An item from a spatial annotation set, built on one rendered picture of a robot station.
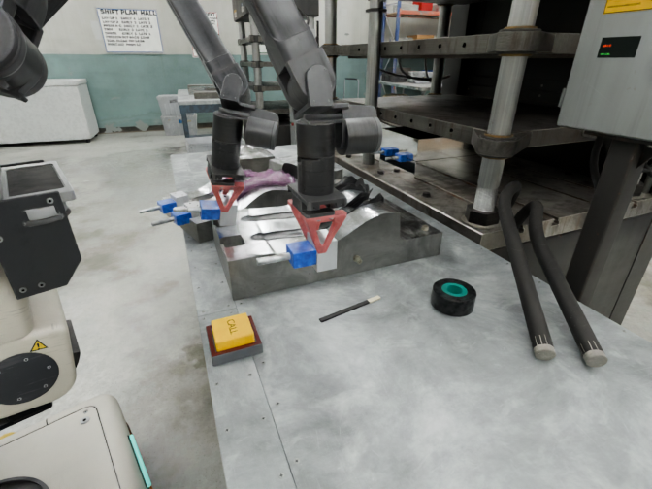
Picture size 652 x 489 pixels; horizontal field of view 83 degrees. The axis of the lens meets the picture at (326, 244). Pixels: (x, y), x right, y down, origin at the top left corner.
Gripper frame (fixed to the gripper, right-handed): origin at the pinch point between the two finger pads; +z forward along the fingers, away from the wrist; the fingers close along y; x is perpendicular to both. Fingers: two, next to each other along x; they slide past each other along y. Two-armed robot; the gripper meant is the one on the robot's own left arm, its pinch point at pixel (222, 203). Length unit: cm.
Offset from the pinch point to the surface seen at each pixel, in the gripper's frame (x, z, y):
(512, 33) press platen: -64, -45, 0
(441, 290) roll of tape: -35, -1, -36
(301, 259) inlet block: -7.3, -5.7, -30.1
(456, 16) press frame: -145, -53, 122
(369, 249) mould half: -28.4, 1.3, -19.1
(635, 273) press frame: -163, 22, -18
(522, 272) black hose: -49, -7, -40
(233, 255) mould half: 0.6, 2.4, -16.9
